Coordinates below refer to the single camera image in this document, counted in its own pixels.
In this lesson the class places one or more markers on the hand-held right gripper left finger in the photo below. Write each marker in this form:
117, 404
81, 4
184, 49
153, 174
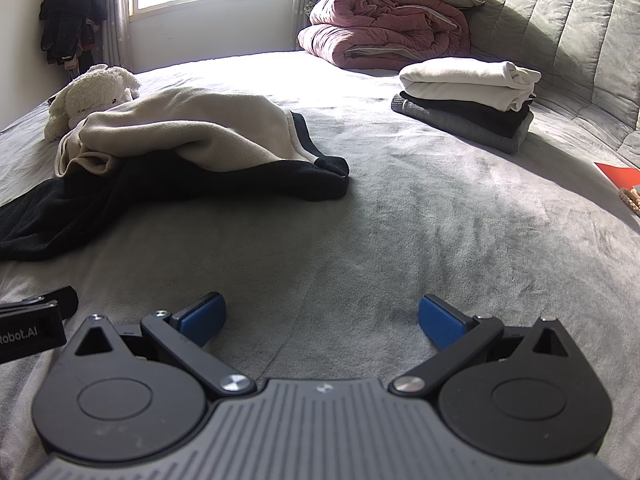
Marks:
202, 317

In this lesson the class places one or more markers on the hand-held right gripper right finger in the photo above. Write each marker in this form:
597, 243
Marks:
442, 322

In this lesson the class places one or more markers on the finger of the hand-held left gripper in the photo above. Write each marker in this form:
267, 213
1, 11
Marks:
65, 300

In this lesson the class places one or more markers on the beige and black printed sweatshirt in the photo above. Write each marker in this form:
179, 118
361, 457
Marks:
200, 125

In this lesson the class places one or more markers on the dark hanging clothes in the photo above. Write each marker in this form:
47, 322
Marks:
70, 10

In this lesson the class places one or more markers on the grey folded garment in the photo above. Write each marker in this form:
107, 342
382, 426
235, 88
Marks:
450, 122

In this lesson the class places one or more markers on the white plush dog toy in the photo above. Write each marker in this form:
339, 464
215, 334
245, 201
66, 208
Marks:
95, 92

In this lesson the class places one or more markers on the black folded garment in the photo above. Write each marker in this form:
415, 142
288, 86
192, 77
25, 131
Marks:
480, 115

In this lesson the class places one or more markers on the red printed book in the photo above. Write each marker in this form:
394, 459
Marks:
622, 175

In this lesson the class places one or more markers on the white folded garment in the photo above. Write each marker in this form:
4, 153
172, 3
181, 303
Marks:
460, 80

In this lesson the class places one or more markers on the pink folded quilt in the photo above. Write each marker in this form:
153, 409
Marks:
380, 30

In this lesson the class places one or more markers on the grey quilted headboard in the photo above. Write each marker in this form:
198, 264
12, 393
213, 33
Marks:
560, 25

